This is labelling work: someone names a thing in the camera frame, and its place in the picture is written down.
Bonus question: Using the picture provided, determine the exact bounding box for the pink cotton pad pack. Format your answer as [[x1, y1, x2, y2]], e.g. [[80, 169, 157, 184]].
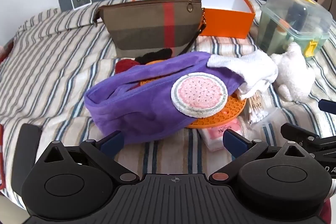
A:
[[198, 119, 247, 152]]

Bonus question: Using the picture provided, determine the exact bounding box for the black fuzzy scrunchie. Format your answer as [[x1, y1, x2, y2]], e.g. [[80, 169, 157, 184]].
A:
[[135, 48, 172, 65]]

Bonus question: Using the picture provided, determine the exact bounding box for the cotton swab pack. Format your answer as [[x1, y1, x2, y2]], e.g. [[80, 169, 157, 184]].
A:
[[247, 88, 286, 132]]

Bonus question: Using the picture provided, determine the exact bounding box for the purple fleece cloth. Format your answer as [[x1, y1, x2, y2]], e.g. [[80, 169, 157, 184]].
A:
[[84, 51, 244, 145]]

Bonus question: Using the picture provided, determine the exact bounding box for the white digital clock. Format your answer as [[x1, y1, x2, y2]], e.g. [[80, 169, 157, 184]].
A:
[[70, 0, 92, 11]]

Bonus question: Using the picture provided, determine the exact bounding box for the white towel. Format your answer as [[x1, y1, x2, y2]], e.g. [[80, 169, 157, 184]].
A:
[[207, 50, 279, 101]]

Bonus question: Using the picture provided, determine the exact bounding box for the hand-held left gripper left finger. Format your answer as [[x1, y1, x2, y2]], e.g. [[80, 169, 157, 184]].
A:
[[39, 130, 139, 185]]

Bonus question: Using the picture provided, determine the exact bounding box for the round pink watermelon coaster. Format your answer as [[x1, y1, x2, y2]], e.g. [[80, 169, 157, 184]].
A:
[[171, 72, 228, 117]]

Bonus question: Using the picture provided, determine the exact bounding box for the brown plaid zipper pouch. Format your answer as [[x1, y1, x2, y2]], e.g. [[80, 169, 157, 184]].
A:
[[94, 0, 206, 59]]

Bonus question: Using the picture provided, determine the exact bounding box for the red scrunchie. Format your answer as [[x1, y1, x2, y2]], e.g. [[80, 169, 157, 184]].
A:
[[115, 57, 139, 74]]

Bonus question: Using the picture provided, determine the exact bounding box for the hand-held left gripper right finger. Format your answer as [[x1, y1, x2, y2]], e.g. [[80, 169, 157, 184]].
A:
[[209, 130, 311, 185]]

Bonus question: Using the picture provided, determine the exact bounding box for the orange cardboard box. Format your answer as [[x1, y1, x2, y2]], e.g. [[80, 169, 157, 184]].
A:
[[131, 0, 256, 39]]

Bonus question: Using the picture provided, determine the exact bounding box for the white plush toy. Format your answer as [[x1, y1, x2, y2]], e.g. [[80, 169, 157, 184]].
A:
[[270, 42, 315, 102]]

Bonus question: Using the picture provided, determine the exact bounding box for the round orange silicone mat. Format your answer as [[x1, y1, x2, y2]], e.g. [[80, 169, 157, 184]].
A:
[[138, 61, 247, 128]]

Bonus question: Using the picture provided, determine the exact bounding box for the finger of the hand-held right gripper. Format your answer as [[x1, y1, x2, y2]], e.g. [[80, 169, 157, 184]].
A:
[[280, 123, 322, 147], [318, 99, 336, 115]]

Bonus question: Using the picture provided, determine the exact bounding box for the striped blanket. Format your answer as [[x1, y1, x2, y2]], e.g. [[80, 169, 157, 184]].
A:
[[0, 0, 336, 214]]

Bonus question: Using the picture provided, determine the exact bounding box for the clear storage box yellow latch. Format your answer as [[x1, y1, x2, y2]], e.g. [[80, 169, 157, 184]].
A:
[[257, 0, 332, 61]]

